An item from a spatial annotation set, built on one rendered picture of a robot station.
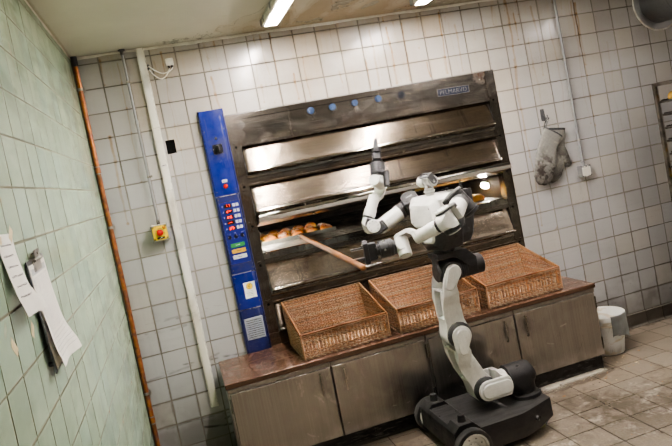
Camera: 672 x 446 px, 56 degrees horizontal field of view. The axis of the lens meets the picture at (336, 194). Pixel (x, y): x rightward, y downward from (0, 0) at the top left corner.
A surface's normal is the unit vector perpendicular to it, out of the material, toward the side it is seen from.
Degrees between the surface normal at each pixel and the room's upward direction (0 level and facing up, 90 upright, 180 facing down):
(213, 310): 90
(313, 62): 90
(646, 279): 90
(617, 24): 90
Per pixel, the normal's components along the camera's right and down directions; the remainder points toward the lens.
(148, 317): 0.25, 0.00
